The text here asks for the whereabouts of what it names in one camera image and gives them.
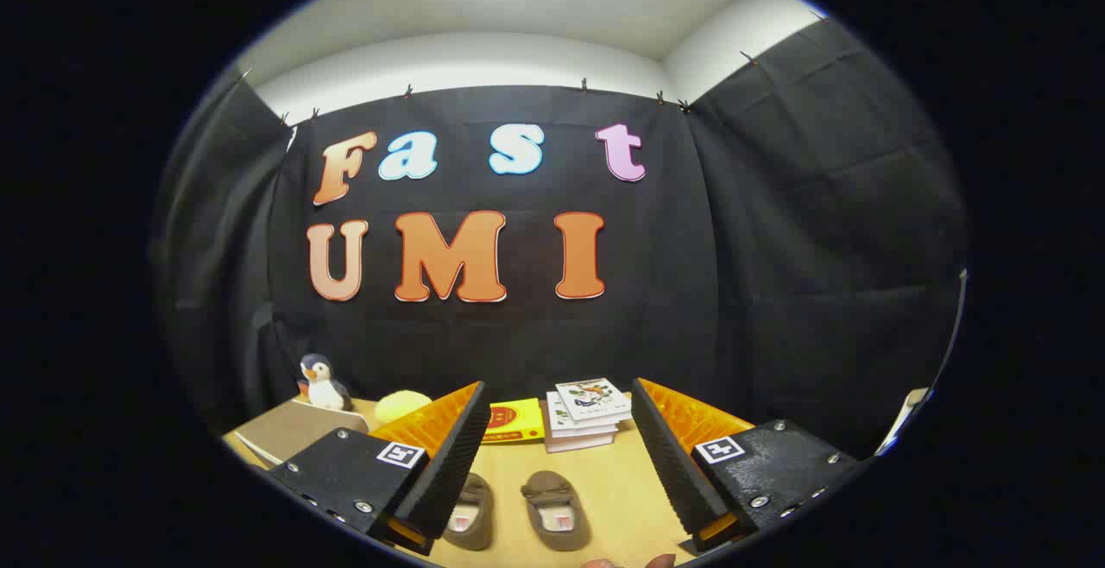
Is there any brown fabric storage box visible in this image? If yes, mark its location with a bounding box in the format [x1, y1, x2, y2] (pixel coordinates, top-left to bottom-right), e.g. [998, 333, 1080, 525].
[235, 398, 372, 470]

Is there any yellow book red circle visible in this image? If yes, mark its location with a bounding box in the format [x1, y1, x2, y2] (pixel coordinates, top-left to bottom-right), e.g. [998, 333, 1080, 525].
[482, 398, 546, 445]

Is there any row of small cloth clips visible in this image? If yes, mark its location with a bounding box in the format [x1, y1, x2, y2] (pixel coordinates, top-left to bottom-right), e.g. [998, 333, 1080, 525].
[240, 9, 825, 124]

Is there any yellow round plush cushion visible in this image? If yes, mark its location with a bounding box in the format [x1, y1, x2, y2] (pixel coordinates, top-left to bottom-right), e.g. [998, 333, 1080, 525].
[374, 390, 433, 426]

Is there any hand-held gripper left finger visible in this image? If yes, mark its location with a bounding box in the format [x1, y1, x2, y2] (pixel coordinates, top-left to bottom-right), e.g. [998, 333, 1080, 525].
[269, 381, 493, 557]

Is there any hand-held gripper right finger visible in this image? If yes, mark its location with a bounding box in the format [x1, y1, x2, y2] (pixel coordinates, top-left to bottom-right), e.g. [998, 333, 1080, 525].
[630, 376, 866, 554]

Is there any penguin plush toy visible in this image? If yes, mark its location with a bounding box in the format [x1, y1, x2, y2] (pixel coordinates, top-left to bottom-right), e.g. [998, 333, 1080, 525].
[298, 354, 353, 413]

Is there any brown shoe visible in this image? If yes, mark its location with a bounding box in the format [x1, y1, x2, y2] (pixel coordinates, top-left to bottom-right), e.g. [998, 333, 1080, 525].
[445, 473, 495, 552]
[521, 470, 592, 552]

